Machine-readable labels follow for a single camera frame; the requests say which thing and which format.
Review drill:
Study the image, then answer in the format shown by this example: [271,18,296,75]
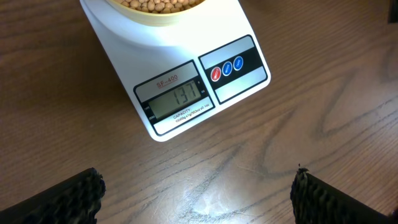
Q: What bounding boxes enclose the white kitchen scale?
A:
[81,0,271,142]

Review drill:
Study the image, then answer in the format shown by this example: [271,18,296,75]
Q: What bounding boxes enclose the soybeans in bowl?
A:
[114,0,204,14]

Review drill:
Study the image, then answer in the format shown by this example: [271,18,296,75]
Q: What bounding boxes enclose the yellow bowl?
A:
[106,0,214,27]

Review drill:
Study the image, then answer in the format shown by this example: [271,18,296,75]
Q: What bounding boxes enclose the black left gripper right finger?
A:
[290,168,397,224]

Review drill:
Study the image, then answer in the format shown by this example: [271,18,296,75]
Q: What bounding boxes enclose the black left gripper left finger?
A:
[1,168,106,224]

